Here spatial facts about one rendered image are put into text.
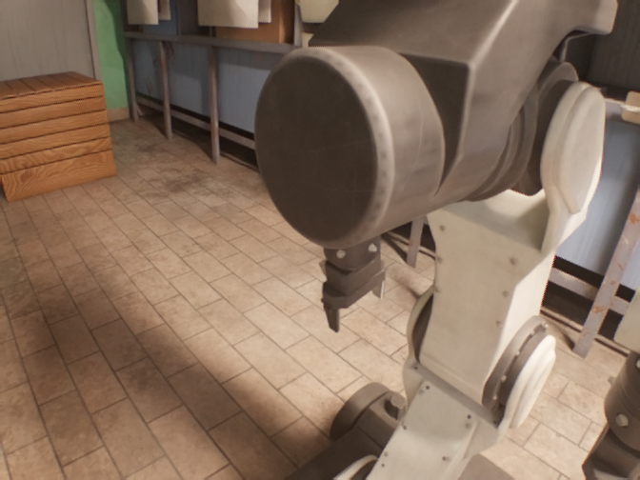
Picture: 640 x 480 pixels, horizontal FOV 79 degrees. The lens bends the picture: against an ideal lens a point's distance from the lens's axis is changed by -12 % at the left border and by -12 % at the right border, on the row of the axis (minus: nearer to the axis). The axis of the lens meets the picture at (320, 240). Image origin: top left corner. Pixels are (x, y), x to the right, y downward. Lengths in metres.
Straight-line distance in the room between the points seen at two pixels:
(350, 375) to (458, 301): 0.90
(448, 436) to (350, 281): 0.27
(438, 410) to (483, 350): 0.16
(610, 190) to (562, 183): 1.19
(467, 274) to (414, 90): 0.31
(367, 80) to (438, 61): 0.05
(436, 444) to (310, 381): 0.74
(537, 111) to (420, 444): 0.52
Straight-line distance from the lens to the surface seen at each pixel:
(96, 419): 1.38
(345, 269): 0.66
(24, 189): 2.99
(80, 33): 4.60
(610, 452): 0.54
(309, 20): 0.52
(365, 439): 1.04
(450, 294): 0.54
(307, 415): 1.29
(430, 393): 0.69
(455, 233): 0.48
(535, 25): 0.29
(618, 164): 1.53
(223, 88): 2.96
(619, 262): 1.55
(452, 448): 0.69
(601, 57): 2.08
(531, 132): 0.33
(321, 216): 0.24
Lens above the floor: 1.01
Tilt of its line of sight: 29 degrees down
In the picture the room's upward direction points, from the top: 3 degrees clockwise
